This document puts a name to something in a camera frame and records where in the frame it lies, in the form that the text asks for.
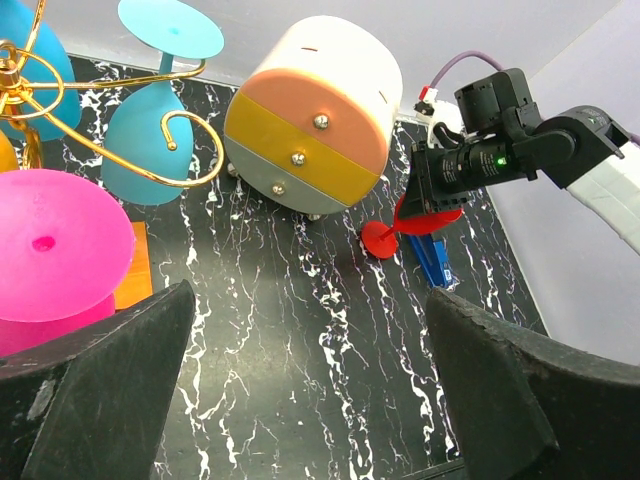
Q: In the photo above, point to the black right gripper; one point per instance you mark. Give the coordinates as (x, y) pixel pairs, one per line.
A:
(441, 179)

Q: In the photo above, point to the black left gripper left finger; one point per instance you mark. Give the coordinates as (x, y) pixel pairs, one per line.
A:
(93, 404)

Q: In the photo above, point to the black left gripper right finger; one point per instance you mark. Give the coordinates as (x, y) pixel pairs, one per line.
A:
(524, 406)

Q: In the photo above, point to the red wine glass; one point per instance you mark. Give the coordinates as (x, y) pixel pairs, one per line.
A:
(380, 241)

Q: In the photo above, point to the pink wine glass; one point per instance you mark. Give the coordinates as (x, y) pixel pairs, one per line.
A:
(66, 245)

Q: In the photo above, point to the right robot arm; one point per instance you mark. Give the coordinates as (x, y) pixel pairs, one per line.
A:
(582, 150)

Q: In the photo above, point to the yellow wine glass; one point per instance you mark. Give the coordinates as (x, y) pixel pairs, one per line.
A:
(8, 158)

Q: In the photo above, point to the blue stapler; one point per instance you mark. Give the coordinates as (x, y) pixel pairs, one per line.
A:
(433, 259)

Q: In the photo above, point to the round three-drawer cabinet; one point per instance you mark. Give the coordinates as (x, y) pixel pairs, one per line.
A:
(311, 127)

